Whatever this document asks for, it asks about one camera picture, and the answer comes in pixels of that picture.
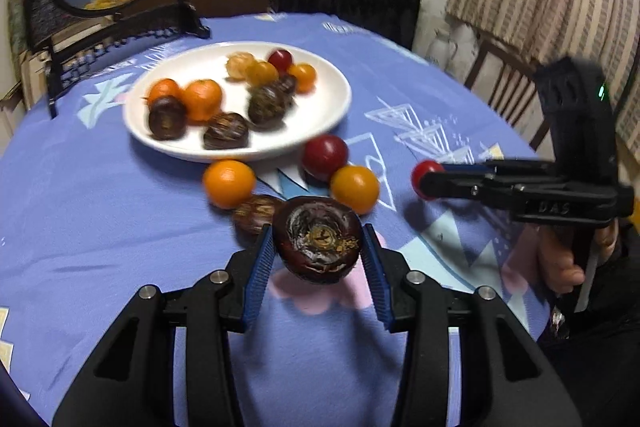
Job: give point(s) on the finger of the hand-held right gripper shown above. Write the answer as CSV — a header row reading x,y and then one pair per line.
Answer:
x,y
500,168
460,187

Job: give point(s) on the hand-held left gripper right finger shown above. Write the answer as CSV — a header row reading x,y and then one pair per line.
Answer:
x,y
380,277

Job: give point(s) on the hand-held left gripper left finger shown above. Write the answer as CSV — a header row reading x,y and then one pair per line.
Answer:
x,y
257,277

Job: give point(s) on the small bright red plum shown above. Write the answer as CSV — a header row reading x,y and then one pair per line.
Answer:
x,y
424,174

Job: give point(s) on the dark brown water chestnut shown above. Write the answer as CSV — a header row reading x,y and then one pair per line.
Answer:
x,y
226,130
288,83
317,239
267,104
252,213
167,118

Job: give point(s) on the white oval plate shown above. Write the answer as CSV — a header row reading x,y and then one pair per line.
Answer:
x,y
320,117

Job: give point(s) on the orange tangerine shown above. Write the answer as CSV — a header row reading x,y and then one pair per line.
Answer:
x,y
164,89
202,99

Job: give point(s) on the pale yellow orange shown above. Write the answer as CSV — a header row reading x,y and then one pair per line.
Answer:
x,y
239,66

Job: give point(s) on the person's right hand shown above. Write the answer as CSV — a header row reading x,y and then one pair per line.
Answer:
x,y
557,262

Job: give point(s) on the wooden chair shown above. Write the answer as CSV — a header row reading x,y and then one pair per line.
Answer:
x,y
505,77

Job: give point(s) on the white kettle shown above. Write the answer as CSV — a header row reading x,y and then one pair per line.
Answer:
x,y
450,49

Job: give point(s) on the person's dark jacket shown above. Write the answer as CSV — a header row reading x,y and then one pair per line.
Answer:
x,y
600,357

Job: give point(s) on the blue printed tablecloth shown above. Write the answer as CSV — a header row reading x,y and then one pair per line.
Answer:
x,y
100,217

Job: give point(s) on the black panel heater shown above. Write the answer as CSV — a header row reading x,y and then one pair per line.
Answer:
x,y
350,7

